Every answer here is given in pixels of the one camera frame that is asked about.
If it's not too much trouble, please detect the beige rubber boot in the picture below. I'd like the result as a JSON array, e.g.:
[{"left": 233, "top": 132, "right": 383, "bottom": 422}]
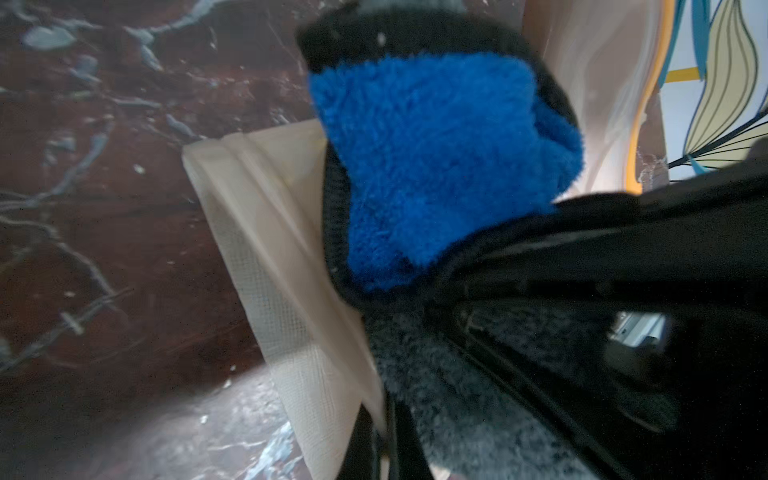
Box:
[{"left": 183, "top": 1, "right": 675, "bottom": 479}]

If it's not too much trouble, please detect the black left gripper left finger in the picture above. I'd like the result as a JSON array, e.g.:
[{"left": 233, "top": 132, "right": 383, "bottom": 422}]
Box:
[{"left": 336, "top": 407, "right": 380, "bottom": 480}]

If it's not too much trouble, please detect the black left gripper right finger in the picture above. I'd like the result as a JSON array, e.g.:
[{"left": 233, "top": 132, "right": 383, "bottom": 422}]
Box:
[{"left": 386, "top": 396, "right": 434, "bottom": 480}]

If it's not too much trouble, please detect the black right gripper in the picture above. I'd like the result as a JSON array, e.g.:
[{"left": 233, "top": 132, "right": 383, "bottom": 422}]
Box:
[{"left": 425, "top": 173, "right": 767, "bottom": 479}]

